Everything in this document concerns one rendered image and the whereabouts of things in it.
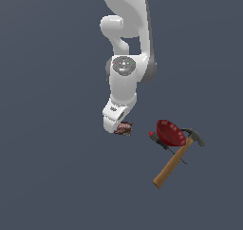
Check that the brown printed box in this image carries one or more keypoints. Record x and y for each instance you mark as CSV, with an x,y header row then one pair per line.
x,y
124,128

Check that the dark red bowl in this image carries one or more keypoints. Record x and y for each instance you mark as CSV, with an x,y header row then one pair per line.
x,y
170,133

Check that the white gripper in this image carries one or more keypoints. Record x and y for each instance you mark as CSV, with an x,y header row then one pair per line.
x,y
110,116

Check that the red black screwdriver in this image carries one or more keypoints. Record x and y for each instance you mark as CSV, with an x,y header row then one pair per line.
x,y
159,141

